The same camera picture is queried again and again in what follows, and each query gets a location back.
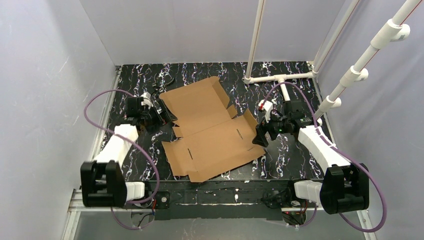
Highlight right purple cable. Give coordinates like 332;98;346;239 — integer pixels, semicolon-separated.
260;81;388;233

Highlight purple cable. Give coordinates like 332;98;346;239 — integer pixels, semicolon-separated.
260;81;388;233
83;89;161;231

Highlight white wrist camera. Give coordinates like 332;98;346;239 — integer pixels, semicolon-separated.
140;91;153;109
258;99;274;122

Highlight white PVC pipe frame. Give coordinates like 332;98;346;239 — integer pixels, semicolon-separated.
243;0;422;119

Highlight black pliers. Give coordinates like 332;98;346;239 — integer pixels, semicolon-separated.
152;77;176;93

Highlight brown cardboard box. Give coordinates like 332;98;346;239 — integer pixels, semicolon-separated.
159;76;265;183

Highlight aluminium rail frame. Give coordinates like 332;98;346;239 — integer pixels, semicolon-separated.
61;66;377;240

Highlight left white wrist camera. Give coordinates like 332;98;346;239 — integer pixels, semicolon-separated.
140;91;153;109

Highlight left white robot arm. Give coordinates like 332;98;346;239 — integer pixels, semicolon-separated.
80;93;177;208

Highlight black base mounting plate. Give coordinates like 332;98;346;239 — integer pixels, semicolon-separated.
120;178;324;222

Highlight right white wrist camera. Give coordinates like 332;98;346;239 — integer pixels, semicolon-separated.
258;99;274;122

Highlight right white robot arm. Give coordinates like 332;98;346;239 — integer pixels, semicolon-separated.
252;100;369;214

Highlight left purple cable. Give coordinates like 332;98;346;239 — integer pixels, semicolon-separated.
83;89;161;231

